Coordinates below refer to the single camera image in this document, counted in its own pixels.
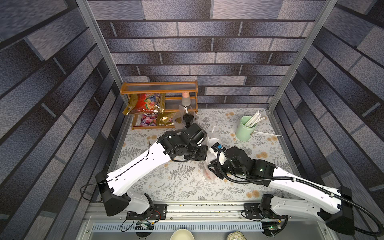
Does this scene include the green straw holder cup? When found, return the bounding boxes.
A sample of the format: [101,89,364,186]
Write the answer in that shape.
[235,116,256,142]

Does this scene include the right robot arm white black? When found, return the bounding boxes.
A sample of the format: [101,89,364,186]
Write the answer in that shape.
[207,143,356,236]

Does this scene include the red snack bag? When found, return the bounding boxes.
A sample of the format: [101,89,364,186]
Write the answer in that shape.
[123,93,166,115]

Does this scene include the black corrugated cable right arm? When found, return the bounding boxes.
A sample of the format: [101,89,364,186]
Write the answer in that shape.
[216,149,384,237]

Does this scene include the single white straw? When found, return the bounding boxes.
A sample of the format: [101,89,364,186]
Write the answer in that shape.
[253,131,283,137]

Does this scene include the red cup white lid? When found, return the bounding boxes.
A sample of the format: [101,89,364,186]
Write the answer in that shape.
[207,138,220,148]
[203,151,217,181]

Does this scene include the gold snack bag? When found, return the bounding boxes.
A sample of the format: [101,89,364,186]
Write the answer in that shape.
[157,112,175,127]

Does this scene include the red cup black lid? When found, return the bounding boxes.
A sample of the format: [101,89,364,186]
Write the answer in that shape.
[183,114,194,126]

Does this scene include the clear plastic carrier bag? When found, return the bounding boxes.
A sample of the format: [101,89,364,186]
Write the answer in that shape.
[173,105,197,130]

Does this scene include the patterned round object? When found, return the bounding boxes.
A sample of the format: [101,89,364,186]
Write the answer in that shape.
[226,231,247,240]

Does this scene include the small pink white bottle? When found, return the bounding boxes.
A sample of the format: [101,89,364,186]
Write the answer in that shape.
[182,92,191,107]

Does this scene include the colourful candy bag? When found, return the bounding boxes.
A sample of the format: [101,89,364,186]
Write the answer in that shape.
[140,114,158,127]

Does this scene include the white bowl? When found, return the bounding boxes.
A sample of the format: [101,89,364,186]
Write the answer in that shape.
[170,229,195,240]

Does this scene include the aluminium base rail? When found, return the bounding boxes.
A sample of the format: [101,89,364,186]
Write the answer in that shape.
[83,200,328,233]

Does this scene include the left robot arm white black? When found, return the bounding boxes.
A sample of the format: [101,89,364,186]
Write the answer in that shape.
[96,123,208,219]

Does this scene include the white wrapped straws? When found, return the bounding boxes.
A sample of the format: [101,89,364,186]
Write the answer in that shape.
[245,111,265,128]

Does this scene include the orange two-tier shelf rack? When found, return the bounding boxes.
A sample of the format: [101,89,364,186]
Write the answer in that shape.
[120,81,198,113]

